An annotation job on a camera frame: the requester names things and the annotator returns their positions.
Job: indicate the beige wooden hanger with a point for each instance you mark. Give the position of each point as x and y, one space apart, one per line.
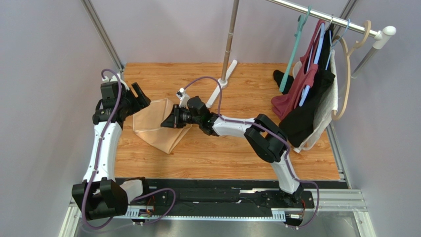
347 53

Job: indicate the teal plastic hanger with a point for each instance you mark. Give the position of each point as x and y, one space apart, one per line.
301 22

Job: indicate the aluminium frame post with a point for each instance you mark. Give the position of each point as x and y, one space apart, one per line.
92 13

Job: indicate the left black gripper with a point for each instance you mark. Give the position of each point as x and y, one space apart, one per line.
140 102

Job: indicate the black garment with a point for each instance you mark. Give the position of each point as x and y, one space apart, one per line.
288 123

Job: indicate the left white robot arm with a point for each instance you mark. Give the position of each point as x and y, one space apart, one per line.
99 195

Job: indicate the beige cloth napkin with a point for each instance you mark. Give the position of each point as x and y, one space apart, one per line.
147 126

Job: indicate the light blue hanger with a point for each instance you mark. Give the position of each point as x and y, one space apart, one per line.
317 56

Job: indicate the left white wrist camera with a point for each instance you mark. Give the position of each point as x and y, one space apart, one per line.
116 78

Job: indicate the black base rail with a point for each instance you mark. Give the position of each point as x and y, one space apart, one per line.
221 198

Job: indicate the metal clothes rack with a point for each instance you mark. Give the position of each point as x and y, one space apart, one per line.
380 37

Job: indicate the white towel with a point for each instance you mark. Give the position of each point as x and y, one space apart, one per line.
316 113

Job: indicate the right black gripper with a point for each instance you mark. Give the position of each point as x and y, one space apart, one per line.
176 115

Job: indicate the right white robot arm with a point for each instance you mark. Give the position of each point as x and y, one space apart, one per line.
266 139

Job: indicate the maroon shirt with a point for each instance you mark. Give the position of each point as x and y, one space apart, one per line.
285 103

